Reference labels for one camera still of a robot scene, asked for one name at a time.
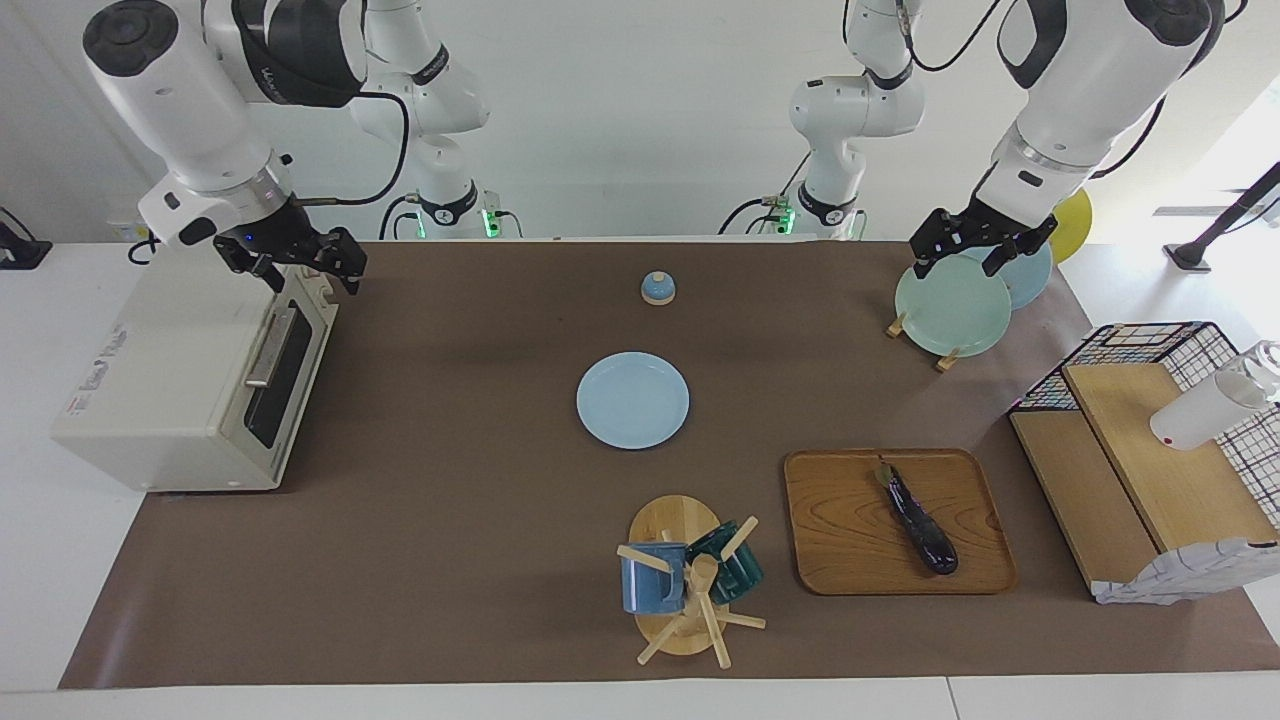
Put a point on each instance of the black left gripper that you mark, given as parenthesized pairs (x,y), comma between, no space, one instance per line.
(985,228)

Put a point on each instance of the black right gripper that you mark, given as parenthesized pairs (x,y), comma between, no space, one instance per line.
(280,238)

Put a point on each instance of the dark purple eggplant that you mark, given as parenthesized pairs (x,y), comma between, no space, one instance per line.
(920,525)

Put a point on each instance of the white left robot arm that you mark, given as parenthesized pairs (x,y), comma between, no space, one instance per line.
(1075,90)

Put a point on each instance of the cream toaster oven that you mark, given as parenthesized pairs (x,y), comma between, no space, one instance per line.
(170,380)

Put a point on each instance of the pale green plate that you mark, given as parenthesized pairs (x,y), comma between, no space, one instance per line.
(950,310)

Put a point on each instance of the light blue racked plate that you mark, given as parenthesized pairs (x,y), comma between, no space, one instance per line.
(1032,282)

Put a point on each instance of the wooden plate rack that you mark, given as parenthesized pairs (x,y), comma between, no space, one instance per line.
(895,326)

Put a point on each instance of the yellow plate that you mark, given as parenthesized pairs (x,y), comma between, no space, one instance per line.
(1075,225)

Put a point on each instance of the black floor stand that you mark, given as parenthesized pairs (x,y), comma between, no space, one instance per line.
(1190,255)

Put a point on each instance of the light wooden stepped shelf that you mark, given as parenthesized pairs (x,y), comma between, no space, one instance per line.
(1150,470)

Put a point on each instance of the white cup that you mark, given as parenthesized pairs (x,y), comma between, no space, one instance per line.
(1200,415)

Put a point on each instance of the black desk clamp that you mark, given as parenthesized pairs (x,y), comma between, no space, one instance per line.
(20,250)

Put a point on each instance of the brown wooden tray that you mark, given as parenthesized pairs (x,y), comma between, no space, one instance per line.
(850,530)

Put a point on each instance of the brown table mat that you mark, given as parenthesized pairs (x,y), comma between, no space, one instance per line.
(480,500)

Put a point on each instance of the small blue wooden-knob bell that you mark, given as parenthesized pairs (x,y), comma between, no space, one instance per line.
(658,290)

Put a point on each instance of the dark green ceramic mug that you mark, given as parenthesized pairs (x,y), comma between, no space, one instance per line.
(740,575)

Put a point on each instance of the wooden mug tree stand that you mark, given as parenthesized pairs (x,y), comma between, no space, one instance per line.
(672,522)

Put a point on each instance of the blue ceramic mug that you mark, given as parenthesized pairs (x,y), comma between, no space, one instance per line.
(650,585)

